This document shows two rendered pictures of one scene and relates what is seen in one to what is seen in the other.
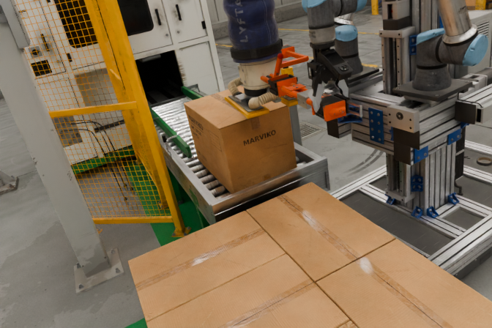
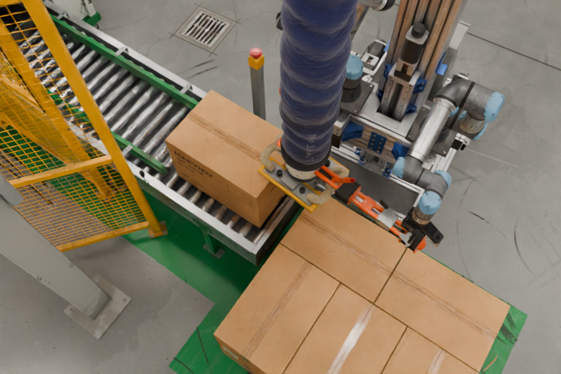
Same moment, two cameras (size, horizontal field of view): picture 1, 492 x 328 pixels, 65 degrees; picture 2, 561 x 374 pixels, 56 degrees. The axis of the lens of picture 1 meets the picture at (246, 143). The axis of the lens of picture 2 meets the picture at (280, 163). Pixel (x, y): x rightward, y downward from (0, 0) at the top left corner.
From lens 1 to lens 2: 1.98 m
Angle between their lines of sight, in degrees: 44
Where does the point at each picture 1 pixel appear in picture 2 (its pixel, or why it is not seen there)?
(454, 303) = (457, 292)
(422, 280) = (436, 280)
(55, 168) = (58, 270)
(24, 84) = (17, 228)
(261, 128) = not seen: hidden behind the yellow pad
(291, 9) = not seen: outside the picture
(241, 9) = (313, 144)
